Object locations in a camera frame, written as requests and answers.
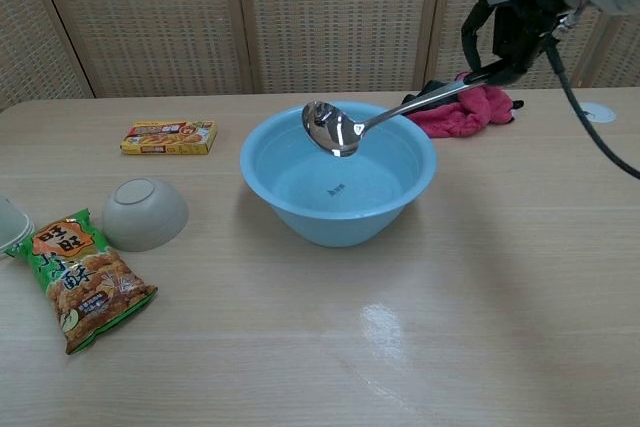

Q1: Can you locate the white round table grommet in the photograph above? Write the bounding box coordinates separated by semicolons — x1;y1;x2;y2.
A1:
579;101;618;125

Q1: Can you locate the woven rattan folding screen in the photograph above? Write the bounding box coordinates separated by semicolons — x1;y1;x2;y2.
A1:
0;0;640;113

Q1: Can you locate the yellow curry box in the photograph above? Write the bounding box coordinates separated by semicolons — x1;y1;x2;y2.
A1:
119;120;218;156

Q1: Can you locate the grey ceramic bowl upside down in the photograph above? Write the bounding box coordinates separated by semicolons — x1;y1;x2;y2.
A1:
101;177;190;253

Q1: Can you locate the green snack bag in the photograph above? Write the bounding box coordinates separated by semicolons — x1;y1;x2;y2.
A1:
12;206;159;356

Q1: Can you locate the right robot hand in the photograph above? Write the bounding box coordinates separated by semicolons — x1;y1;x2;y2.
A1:
460;0;596;86

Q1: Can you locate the metal ladle with black handle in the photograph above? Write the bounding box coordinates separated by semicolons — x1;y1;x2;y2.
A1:
301;70;494;160

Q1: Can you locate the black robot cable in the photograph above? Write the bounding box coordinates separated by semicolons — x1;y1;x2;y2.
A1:
544;14;640;179

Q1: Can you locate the pink towel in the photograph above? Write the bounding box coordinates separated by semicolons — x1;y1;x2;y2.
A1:
405;85;516;140

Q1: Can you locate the light blue plastic basin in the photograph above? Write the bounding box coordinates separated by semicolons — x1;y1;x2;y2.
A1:
239;102;439;249

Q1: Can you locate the clear plastic cup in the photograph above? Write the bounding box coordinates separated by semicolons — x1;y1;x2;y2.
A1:
0;193;36;260

